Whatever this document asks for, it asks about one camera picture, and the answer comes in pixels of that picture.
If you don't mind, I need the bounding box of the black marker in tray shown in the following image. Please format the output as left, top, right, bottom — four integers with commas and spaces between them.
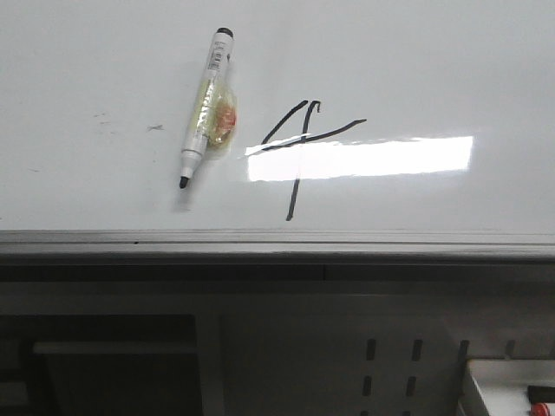
526, 385, 555, 405

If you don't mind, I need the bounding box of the white whiteboard marker with tape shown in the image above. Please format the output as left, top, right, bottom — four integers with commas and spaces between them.
179, 27, 236, 189

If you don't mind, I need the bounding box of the red capped marker in tray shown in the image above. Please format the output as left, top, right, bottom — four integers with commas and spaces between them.
530, 402, 555, 416

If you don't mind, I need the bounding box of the dark shelf bracket with bar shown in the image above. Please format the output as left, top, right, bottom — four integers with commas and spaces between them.
1, 315, 203, 415

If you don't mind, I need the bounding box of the white plastic marker tray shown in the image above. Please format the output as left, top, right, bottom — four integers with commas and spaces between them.
457, 359, 554, 415

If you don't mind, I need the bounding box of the grey perforated pegboard panel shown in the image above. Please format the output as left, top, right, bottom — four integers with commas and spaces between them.
221, 315, 554, 415

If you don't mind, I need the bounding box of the white whiteboard with grey frame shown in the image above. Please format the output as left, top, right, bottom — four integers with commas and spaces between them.
1, 1, 554, 282

